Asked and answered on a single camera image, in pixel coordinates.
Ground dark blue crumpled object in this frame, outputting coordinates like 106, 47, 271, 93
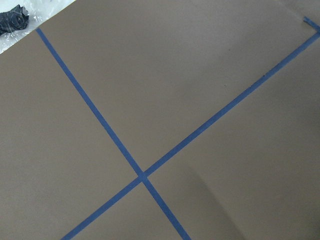
0, 4, 29, 36

